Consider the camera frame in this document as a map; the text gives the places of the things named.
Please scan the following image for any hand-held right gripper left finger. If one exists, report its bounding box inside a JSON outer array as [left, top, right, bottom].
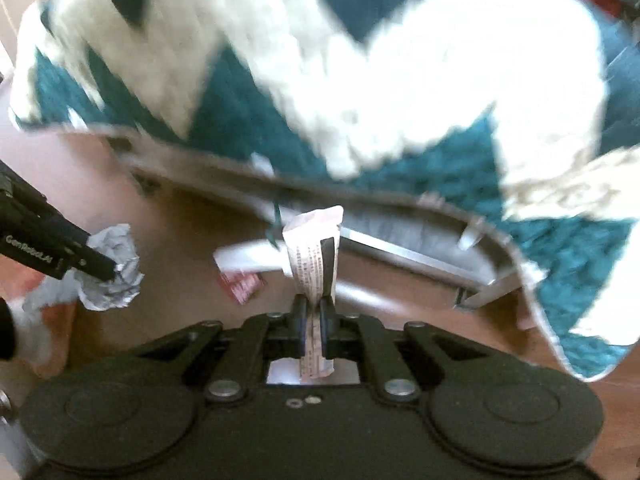
[[131, 294, 308, 401]]

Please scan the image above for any silver paper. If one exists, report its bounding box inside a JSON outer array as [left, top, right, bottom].
[[22, 224, 146, 312]]

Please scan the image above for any white paper packet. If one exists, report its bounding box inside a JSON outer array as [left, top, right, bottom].
[[212, 240, 291, 273]]

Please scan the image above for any reddish brown snack wrapper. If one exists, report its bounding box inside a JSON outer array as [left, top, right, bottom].
[[217, 269, 265, 305]]

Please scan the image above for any white printed stick wrapper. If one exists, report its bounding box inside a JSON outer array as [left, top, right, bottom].
[[282, 205, 346, 381]]

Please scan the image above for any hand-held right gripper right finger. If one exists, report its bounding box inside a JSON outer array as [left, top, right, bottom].
[[320, 298, 496, 403]]

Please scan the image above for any teal cream zigzag quilt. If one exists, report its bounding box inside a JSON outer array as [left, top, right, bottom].
[[7, 0, 640, 383]]

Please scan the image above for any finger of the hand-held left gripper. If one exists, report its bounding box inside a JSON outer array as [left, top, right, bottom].
[[60, 225, 119, 282]]

